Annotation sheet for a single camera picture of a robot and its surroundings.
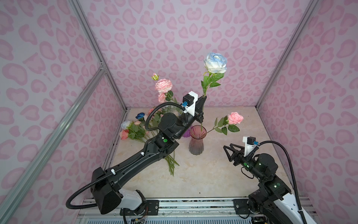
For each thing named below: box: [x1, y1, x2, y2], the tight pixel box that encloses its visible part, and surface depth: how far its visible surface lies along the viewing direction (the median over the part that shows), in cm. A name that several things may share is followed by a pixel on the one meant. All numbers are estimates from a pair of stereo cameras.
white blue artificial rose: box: [200, 51, 228, 97], surface depth 45 cm
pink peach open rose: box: [119, 129, 130, 140], surface depth 102 cm
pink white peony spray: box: [151, 72, 176, 104], surface depth 62 cm
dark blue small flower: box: [135, 112, 145, 119], surface depth 112 cm
